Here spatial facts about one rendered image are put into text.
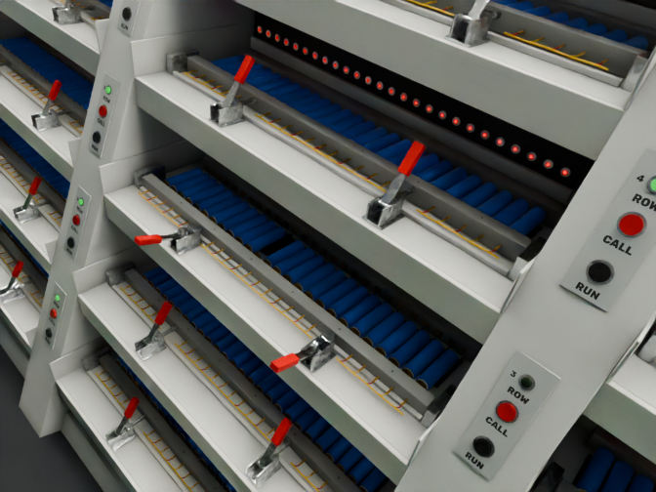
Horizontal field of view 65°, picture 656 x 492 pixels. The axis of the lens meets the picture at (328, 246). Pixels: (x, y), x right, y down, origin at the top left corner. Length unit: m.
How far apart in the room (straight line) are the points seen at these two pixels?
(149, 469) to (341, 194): 0.58
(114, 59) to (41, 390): 0.63
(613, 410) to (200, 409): 0.53
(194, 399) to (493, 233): 0.49
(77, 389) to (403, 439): 0.66
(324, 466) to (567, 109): 0.51
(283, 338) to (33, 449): 0.65
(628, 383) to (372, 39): 0.39
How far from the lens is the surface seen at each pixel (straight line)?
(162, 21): 0.83
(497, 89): 0.50
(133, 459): 0.97
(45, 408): 1.14
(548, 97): 0.48
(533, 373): 0.49
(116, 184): 0.89
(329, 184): 0.59
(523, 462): 0.52
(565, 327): 0.48
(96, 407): 1.04
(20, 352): 1.30
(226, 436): 0.77
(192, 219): 0.78
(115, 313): 0.93
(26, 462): 1.15
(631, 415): 0.49
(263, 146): 0.65
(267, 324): 0.66
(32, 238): 1.11
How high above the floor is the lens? 0.86
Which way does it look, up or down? 20 degrees down
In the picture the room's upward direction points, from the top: 24 degrees clockwise
